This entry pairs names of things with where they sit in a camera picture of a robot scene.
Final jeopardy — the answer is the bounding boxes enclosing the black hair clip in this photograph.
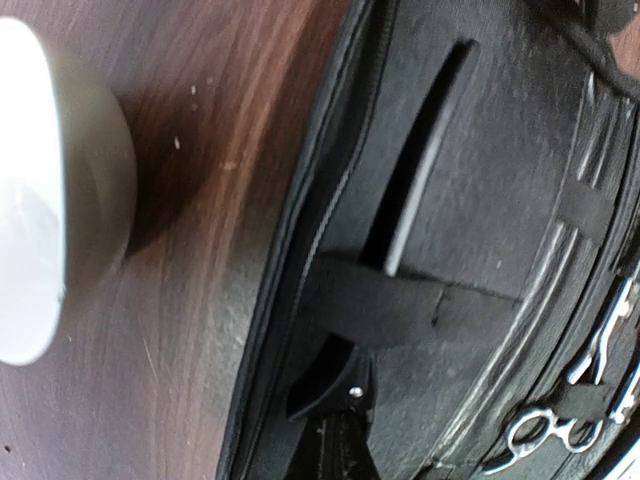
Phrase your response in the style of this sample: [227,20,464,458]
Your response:
[285,40,480,479]

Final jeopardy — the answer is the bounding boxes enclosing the black zip tool case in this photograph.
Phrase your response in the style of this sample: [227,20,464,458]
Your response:
[217,1,639,479]

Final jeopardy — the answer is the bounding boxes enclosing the silver thinning scissors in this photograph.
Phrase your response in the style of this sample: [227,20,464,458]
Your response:
[482,278,639,476]

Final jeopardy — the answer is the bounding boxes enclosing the white round bowl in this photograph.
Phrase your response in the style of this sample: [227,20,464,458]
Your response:
[1,17,137,366]

